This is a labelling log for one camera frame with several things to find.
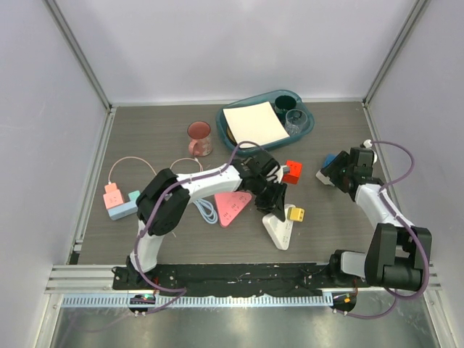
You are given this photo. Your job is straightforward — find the clear glass cup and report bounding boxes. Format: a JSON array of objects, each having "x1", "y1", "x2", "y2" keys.
[{"x1": 284, "y1": 109, "x2": 308, "y2": 136}]

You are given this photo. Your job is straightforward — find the teal plastic tray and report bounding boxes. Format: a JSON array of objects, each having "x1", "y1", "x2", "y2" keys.
[{"x1": 216, "y1": 89, "x2": 315, "y2": 157}]

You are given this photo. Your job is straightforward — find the yellow plug adapter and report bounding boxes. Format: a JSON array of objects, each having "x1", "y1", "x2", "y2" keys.
[{"x1": 287, "y1": 207, "x2": 305, "y2": 222}]

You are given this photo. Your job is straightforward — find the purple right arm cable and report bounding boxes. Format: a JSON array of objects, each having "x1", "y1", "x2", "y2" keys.
[{"x1": 340, "y1": 139, "x2": 431, "y2": 319}]

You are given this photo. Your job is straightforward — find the white triangular power strip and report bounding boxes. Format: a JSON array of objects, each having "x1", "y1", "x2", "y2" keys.
[{"x1": 262, "y1": 204, "x2": 296, "y2": 250}]

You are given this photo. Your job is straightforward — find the light blue power strip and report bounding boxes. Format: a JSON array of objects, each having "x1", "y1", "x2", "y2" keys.
[{"x1": 108, "y1": 201, "x2": 138, "y2": 221}]

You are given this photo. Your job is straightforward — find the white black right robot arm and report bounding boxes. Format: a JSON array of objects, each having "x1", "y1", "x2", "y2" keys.
[{"x1": 316, "y1": 147, "x2": 432, "y2": 292}]

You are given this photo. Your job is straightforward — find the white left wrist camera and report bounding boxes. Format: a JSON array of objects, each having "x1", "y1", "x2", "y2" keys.
[{"x1": 267, "y1": 165, "x2": 290, "y2": 183}]

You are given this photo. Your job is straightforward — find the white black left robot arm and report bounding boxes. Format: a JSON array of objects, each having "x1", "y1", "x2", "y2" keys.
[{"x1": 126, "y1": 150, "x2": 287, "y2": 289}]

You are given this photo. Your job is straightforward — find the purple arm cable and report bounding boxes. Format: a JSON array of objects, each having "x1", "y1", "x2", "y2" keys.
[
  {"x1": 130, "y1": 140, "x2": 269, "y2": 313},
  {"x1": 340, "y1": 139, "x2": 431, "y2": 319}
]

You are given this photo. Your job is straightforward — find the perforated cable duct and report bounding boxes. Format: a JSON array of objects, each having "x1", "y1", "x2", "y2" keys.
[{"x1": 61, "y1": 292, "x2": 333, "y2": 308}]

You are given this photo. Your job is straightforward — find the dark green cup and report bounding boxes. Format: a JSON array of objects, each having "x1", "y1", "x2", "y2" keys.
[{"x1": 274, "y1": 95, "x2": 297, "y2": 114}]

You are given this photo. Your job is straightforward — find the white paper sheet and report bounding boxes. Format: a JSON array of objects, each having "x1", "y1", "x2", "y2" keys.
[{"x1": 223, "y1": 101, "x2": 289, "y2": 146}]

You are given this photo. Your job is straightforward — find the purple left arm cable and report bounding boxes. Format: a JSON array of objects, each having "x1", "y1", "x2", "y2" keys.
[{"x1": 130, "y1": 140, "x2": 269, "y2": 313}]

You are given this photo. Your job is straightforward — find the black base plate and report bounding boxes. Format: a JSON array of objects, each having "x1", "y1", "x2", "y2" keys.
[{"x1": 112, "y1": 262, "x2": 368, "y2": 298}]

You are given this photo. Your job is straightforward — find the blue cube socket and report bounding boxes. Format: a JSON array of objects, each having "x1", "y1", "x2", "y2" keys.
[{"x1": 322, "y1": 154, "x2": 337, "y2": 172}]

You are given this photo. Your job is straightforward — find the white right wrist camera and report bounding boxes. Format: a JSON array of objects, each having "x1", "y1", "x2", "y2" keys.
[{"x1": 360, "y1": 139, "x2": 378, "y2": 164}]

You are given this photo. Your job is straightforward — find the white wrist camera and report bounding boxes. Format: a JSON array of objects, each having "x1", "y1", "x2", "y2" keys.
[
  {"x1": 360, "y1": 139, "x2": 378, "y2": 164},
  {"x1": 267, "y1": 165, "x2": 290, "y2": 183}
]

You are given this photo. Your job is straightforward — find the pink triangular power strip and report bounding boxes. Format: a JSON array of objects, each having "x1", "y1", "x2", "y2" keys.
[{"x1": 214, "y1": 191, "x2": 252, "y2": 228}]

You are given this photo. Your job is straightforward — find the pink charger plug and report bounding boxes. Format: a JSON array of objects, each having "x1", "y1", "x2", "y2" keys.
[{"x1": 103, "y1": 183, "x2": 124, "y2": 210}]

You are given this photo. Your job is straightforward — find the white plug adapter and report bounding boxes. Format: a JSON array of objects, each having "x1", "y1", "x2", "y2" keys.
[{"x1": 315, "y1": 168, "x2": 335, "y2": 187}]

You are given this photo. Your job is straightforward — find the mint green plug adapter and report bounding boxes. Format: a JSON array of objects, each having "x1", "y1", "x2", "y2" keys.
[{"x1": 128, "y1": 190, "x2": 140, "y2": 202}]

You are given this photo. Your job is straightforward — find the pink charging cable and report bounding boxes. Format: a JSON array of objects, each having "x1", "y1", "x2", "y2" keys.
[{"x1": 107, "y1": 155, "x2": 204, "y2": 186}]

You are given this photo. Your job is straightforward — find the red cube socket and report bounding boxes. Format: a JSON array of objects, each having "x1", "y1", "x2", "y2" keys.
[{"x1": 282, "y1": 160, "x2": 303, "y2": 185}]

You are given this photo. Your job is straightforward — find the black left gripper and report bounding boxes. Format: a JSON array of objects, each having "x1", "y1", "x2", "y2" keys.
[{"x1": 250, "y1": 175, "x2": 286, "y2": 220}]

